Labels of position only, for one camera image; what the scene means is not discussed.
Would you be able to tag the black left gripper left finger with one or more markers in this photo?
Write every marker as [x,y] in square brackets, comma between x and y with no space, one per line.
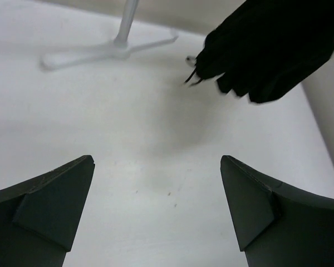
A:
[40,216]

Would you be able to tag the white clothes rack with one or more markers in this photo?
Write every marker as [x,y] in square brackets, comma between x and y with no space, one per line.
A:
[118,48]

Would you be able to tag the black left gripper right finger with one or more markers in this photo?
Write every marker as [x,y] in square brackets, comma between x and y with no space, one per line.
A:
[277,224]

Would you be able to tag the black trousers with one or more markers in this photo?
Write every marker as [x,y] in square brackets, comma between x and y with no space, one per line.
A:
[265,48]

